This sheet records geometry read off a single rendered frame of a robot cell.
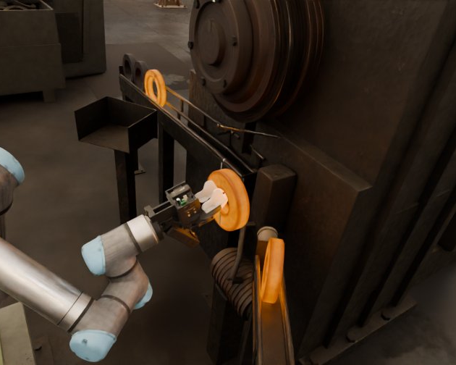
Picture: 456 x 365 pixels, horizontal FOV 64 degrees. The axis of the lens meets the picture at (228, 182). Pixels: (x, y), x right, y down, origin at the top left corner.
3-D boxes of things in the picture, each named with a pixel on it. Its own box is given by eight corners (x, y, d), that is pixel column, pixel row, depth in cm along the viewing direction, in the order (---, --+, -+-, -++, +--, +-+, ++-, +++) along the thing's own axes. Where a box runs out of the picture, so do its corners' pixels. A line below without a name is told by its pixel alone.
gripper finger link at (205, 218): (224, 208, 85) (191, 227, 82) (224, 213, 86) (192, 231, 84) (213, 197, 88) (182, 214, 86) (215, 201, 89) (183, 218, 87)
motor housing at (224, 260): (226, 332, 152) (242, 239, 122) (256, 379, 137) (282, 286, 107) (198, 345, 146) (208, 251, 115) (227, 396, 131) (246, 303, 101)
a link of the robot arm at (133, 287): (110, 323, 82) (88, 290, 77) (133, 285, 91) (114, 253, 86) (140, 324, 80) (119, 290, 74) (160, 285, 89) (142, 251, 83)
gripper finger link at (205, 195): (229, 176, 86) (195, 193, 84) (231, 193, 91) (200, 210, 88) (222, 169, 88) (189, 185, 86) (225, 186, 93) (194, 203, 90)
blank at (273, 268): (271, 292, 97) (259, 290, 97) (281, 235, 97) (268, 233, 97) (276, 313, 81) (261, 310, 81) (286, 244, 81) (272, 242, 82)
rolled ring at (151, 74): (142, 69, 182) (148, 69, 183) (147, 106, 188) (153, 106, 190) (157, 69, 167) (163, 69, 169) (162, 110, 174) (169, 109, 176)
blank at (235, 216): (218, 158, 93) (206, 160, 92) (253, 185, 82) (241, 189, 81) (215, 208, 101) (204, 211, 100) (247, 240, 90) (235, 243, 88)
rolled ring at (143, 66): (143, 64, 180) (150, 64, 182) (132, 58, 194) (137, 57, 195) (146, 101, 189) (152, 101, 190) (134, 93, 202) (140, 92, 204)
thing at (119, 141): (118, 218, 203) (106, 95, 162) (158, 234, 196) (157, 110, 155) (93, 240, 187) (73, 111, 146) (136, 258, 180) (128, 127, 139)
